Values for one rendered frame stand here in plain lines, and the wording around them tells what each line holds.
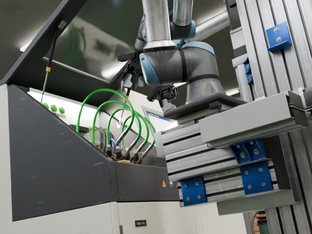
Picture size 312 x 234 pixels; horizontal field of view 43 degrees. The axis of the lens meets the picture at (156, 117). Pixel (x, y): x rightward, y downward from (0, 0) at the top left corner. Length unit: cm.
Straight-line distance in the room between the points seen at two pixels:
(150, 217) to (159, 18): 85
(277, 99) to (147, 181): 89
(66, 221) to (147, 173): 41
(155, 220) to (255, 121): 86
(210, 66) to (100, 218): 72
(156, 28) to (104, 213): 73
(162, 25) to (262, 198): 65
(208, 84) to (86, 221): 73
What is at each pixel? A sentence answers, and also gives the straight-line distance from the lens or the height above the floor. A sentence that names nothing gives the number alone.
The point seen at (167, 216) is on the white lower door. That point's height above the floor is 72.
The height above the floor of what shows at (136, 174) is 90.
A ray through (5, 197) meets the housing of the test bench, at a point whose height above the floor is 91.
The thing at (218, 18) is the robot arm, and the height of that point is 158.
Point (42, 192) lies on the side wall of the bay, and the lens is 183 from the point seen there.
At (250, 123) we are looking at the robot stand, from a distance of 108.
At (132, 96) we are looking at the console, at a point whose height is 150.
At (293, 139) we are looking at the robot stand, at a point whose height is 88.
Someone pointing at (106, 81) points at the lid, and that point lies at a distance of 244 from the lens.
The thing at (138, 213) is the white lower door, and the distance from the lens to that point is 169.
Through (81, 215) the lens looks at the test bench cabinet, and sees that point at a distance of 167.
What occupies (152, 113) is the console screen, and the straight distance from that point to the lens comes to 263.
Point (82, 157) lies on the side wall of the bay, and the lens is 168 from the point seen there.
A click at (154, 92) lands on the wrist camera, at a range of 206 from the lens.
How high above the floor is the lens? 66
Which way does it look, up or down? 16 degrees up
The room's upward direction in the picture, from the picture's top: 8 degrees counter-clockwise
